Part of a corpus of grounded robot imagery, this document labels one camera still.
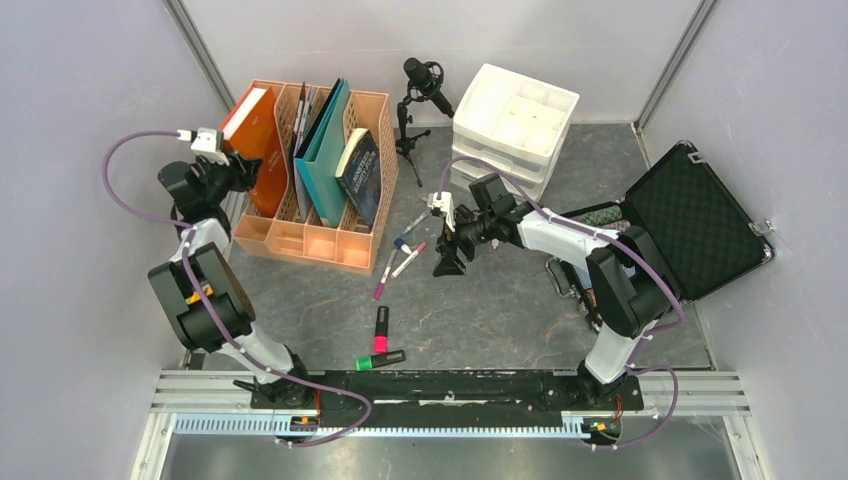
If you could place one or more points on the peach plastic file organizer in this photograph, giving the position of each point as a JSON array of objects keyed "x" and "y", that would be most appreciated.
[{"x": 304, "y": 240}]

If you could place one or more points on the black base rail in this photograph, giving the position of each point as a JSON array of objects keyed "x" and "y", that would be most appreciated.
[{"x": 446, "y": 398}]

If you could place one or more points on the pink white marker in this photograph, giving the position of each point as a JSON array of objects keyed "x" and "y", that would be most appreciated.
[{"x": 408, "y": 260}]

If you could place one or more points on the orange book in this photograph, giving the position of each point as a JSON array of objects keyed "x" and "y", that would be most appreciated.
[{"x": 251, "y": 129}]

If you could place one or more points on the blue cap white marker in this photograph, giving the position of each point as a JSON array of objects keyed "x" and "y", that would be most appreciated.
[{"x": 403, "y": 246}]

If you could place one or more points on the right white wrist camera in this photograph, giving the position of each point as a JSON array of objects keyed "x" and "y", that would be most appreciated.
[{"x": 441, "y": 204}]

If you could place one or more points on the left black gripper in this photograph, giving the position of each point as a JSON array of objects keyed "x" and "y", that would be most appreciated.
[{"x": 242, "y": 171}]

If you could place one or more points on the magenta marker pen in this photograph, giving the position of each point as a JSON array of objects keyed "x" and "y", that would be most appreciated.
[{"x": 385, "y": 275}]

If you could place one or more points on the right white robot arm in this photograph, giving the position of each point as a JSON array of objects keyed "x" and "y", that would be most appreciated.
[{"x": 631, "y": 281}]

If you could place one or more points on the green file folder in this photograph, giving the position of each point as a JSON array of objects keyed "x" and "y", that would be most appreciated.
[{"x": 319, "y": 154}]

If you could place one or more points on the white plastic drawer unit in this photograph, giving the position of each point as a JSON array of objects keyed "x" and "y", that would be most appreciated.
[{"x": 517, "y": 123}]

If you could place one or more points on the clear barrel pen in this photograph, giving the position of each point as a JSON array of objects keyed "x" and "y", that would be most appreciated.
[{"x": 417, "y": 221}]

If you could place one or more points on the dark blue hardcover book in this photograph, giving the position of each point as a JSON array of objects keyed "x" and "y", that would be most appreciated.
[{"x": 359, "y": 174}]

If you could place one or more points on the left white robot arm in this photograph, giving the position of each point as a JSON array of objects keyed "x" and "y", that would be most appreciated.
[{"x": 204, "y": 302}]

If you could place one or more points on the printed white paper sheet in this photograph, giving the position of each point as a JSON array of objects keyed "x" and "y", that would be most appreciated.
[{"x": 300, "y": 129}]

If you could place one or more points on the green highlighter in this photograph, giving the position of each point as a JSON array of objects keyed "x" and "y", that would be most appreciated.
[{"x": 379, "y": 360}]

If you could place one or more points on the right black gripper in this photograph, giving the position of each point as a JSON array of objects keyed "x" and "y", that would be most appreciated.
[{"x": 448, "y": 263}]

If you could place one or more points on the black open carrying case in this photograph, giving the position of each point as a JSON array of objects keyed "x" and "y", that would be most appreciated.
[{"x": 704, "y": 235}]

